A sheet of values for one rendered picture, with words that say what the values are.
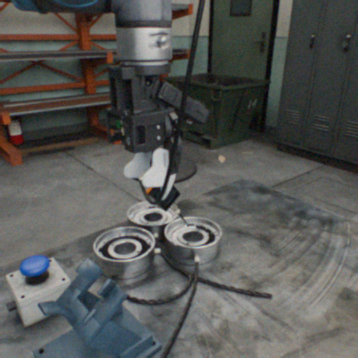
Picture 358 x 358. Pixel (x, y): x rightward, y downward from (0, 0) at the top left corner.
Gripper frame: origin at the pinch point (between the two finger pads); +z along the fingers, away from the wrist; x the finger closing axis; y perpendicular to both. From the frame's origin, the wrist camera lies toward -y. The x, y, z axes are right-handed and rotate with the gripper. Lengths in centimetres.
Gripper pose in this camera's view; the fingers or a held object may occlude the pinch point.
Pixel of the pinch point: (161, 188)
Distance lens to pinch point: 56.9
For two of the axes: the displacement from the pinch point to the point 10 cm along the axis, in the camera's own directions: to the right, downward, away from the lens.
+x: 6.6, 3.1, -6.8
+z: 0.0, 9.1, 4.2
